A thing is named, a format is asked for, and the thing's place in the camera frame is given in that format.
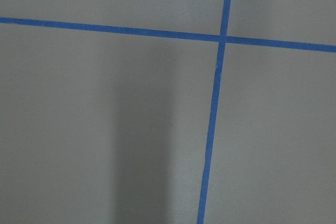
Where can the blue tape line lengthwise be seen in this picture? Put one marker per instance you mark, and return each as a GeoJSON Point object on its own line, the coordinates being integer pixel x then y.
{"type": "Point", "coordinates": [213, 112]}

